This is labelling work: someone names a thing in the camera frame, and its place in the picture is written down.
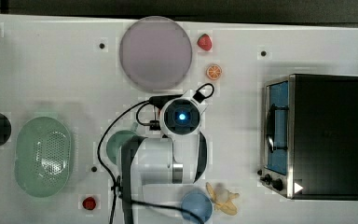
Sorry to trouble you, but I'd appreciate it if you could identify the black toaster oven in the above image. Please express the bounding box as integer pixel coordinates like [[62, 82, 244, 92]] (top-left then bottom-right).
[[257, 74, 358, 201]]

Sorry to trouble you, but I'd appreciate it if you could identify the peeled banana toy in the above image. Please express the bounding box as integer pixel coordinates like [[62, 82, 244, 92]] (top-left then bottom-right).
[[206, 182, 240, 216]]

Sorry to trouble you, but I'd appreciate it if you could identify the red strawberry toy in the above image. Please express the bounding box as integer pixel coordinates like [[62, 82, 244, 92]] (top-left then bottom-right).
[[197, 34, 213, 51]]

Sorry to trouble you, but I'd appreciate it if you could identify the lilac round plate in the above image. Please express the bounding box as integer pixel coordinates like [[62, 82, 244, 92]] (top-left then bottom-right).
[[119, 16, 192, 91]]

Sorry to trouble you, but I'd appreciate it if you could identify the blue bowl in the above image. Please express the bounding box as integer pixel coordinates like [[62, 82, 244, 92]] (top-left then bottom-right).
[[181, 190, 213, 224]]

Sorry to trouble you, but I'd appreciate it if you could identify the orange slice toy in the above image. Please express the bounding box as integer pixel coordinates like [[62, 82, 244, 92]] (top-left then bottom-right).
[[206, 64, 223, 80]]

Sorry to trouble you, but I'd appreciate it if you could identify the green oval strainer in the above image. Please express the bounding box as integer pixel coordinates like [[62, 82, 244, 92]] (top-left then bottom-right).
[[14, 117, 72, 198]]

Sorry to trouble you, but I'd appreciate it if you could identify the small red tomato toy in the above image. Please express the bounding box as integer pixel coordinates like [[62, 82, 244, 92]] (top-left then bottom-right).
[[82, 197, 97, 211]]

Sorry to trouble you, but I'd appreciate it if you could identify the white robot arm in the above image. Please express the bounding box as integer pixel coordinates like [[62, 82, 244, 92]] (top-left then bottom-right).
[[117, 90, 208, 224]]

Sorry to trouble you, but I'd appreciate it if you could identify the green mug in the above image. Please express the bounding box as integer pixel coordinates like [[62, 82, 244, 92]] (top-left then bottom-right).
[[106, 122, 138, 165]]

